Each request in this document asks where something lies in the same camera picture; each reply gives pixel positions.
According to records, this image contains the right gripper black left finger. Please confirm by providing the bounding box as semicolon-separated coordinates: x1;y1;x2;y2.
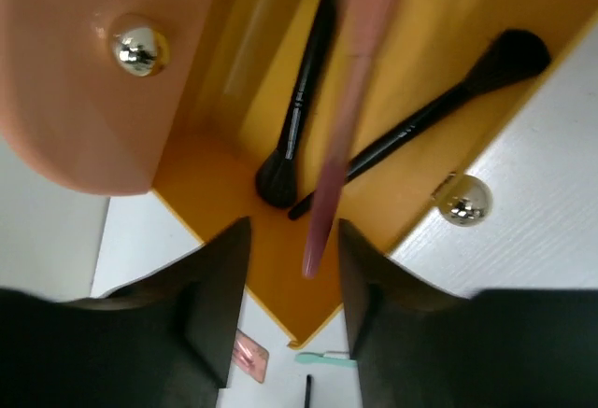
1;218;251;407

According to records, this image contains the pink makeup palette card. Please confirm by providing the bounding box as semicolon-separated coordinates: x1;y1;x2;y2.
232;330;269;384

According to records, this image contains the orange drawer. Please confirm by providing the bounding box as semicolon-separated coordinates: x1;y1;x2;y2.
1;0;212;196

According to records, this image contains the teal plastic spatula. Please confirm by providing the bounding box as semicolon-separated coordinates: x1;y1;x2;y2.
294;351;357;368

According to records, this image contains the pink makeup brush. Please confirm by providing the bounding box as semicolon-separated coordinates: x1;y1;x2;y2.
303;0;398;278

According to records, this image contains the black angled makeup brush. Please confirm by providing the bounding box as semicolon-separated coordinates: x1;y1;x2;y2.
255;0;338;209

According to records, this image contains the thin black eyeliner pencil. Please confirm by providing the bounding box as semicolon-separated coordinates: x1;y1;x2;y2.
303;374;313;408

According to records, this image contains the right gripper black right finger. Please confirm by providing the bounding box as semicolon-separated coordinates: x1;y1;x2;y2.
338;220;597;407

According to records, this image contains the black fan makeup brush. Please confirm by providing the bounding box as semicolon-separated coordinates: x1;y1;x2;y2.
287;28;552;221

